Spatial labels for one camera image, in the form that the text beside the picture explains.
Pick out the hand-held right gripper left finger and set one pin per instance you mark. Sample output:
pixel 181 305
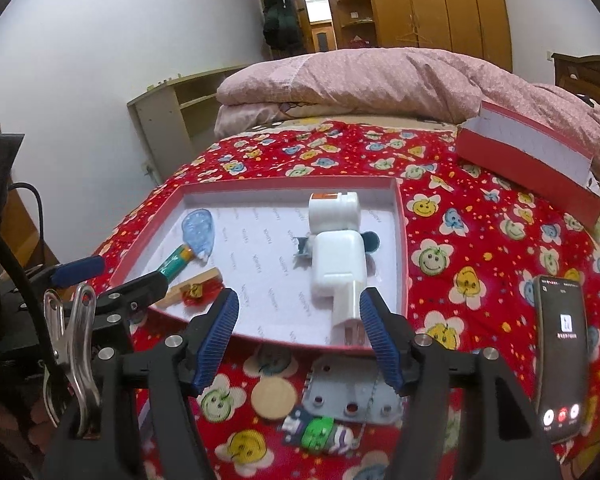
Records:
pixel 217 340

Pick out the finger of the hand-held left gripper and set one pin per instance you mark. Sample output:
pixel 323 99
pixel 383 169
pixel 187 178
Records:
pixel 135 287
pixel 77 267

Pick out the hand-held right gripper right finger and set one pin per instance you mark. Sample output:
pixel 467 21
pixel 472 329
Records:
pixel 380 340

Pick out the green lighter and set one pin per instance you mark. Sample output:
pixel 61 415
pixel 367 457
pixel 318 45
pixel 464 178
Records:
pixel 177 262

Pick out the red transparent lighter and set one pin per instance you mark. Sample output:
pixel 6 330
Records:
pixel 197 294

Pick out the wooden puzzle piece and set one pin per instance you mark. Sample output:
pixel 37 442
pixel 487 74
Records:
pixel 202 279

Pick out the white charger plug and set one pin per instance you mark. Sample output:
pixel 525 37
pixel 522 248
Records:
pixel 337 265

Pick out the red cardboard tray box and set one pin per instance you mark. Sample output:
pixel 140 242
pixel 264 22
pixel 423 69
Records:
pixel 260 250

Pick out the white earbuds case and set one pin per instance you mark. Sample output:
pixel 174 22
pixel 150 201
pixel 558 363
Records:
pixel 335 212

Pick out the grey metal plate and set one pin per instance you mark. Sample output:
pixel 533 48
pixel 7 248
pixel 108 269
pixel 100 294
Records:
pixel 340 385

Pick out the round wooden disc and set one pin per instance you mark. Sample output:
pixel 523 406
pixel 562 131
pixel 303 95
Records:
pixel 275 399

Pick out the blue transparent plastic piece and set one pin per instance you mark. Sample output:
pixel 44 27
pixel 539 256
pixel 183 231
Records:
pixel 198 230

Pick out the metal spring clip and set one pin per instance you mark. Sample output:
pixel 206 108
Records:
pixel 72 360

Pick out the red smiley flower blanket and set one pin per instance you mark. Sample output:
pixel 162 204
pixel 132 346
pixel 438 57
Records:
pixel 480 240

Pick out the beige wooden shelf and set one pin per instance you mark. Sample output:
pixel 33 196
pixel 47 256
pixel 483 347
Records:
pixel 155 125

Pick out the black smartphone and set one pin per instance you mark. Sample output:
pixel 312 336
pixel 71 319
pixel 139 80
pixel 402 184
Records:
pixel 560 350

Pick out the red cardboard box lid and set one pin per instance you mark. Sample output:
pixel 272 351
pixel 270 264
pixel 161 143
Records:
pixel 510 170

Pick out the pink quilt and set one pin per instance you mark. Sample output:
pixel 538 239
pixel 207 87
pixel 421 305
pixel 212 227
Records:
pixel 380 80

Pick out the dark green backpack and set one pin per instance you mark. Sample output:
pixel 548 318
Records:
pixel 282 20

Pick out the dark wooden headboard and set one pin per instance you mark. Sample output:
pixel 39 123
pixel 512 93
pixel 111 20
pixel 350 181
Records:
pixel 580 70

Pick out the wooden wardrobe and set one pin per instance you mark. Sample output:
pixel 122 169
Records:
pixel 430 5

